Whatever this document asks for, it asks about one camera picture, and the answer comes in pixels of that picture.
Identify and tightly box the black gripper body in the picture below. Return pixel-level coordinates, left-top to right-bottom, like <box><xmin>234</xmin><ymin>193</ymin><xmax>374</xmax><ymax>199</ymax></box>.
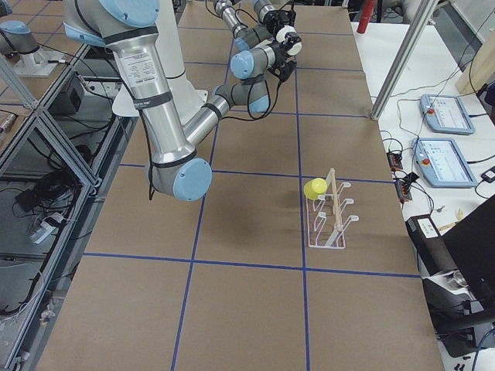
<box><xmin>266</xmin><ymin>10</ymin><xmax>296</xmax><ymax>35</ymax></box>
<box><xmin>268</xmin><ymin>42</ymin><xmax>297</xmax><ymax>81</ymax></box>

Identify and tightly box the cream plastic cup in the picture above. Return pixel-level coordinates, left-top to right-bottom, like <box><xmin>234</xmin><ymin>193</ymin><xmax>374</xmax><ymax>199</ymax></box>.
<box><xmin>275</xmin><ymin>26</ymin><xmax>302</xmax><ymax>56</ymax></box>

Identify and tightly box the yellow plastic cup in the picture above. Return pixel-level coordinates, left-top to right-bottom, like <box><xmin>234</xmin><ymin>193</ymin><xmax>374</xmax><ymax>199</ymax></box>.
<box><xmin>303</xmin><ymin>178</ymin><xmax>328</xmax><ymax>200</ymax></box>

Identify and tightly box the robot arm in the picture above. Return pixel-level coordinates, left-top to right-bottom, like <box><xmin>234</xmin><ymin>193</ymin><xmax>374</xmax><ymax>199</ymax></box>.
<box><xmin>205</xmin><ymin>1</ymin><xmax>302</xmax><ymax>56</ymax></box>
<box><xmin>63</xmin><ymin>1</ymin><xmax>302</xmax><ymax>201</ymax></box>

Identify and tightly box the wooden rack dowel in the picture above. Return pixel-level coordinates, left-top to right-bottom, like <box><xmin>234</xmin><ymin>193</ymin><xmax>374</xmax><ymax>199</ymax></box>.
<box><xmin>327</xmin><ymin>168</ymin><xmax>343</xmax><ymax>232</ymax></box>

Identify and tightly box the red cylinder bottle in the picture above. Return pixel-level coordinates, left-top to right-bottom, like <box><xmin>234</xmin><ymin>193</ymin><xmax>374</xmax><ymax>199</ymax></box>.
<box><xmin>357</xmin><ymin>0</ymin><xmax>377</xmax><ymax>34</ymax></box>

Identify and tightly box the orange black usb hub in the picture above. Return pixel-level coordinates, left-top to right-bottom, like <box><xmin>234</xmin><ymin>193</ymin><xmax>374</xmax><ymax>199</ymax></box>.
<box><xmin>387</xmin><ymin>151</ymin><xmax>403</xmax><ymax>172</ymax></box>

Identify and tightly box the far teach pendant tablet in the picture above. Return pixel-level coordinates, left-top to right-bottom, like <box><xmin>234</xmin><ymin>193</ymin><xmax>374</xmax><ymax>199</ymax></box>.
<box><xmin>420</xmin><ymin>94</ymin><xmax>476</xmax><ymax>135</ymax></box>

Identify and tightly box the teach pendant tablet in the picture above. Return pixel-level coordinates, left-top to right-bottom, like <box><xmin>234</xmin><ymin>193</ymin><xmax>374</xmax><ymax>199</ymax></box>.
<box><xmin>412</xmin><ymin>138</ymin><xmax>477</xmax><ymax>189</ymax></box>
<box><xmin>420</xmin><ymin>94</ymin><xmax>476</xmax><ymax>135</ymax></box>

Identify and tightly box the near teach pendant tablet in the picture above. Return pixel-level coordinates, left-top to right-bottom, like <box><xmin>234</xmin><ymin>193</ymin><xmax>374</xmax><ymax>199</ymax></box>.
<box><xmin>412</xmin><ymin>138</ymin><xmax>477</xmax><ymax>189</ymax></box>

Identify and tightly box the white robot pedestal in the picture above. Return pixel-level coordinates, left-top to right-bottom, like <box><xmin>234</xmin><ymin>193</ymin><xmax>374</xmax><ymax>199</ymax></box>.
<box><xmin>100</xmin><ymin>1</ymin><xmax>208</xmax><ymax>124</ymax></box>

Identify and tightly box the aluminium frame post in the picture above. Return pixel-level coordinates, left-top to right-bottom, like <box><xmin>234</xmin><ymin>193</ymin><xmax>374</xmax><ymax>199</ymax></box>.
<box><xmin>370</xmin><ymin>0</ymin><xmax>438</xmax><ymax>121</ymax></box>

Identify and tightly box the white wire cup rack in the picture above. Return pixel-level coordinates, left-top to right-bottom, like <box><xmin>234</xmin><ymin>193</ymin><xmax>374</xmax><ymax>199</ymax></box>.
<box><xmin>305</xmin><ymin>182</ymin><xmax>360</xmax><ymax>250</ymax></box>

